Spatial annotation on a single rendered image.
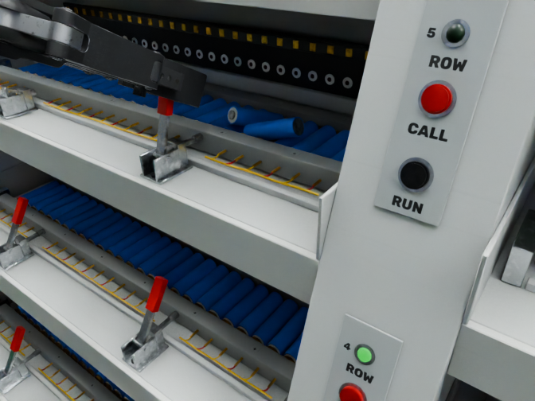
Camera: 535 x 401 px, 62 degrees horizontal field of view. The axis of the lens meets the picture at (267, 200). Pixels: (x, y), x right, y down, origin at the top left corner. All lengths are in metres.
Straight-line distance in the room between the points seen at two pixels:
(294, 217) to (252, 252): 0.04
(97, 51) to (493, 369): 0.29
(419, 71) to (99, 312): 0.44
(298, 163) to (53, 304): 0.36
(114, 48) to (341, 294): 0.21
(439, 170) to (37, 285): 0.51
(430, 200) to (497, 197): 0.03
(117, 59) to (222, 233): 0.15
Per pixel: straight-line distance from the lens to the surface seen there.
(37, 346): 0.81
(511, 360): 0.29
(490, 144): 0.26
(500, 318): 0.30
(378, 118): 0.28
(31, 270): 0.67
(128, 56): 0.32
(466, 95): 0.26
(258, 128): 0.43
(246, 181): 0.39
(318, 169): 0.37
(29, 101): 0.63
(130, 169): 0.44
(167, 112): 0.40
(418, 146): 0.27
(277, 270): 0.34
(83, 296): 0.60
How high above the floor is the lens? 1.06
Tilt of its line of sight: 17 degrees down
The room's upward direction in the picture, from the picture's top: 11 degrees clockwise
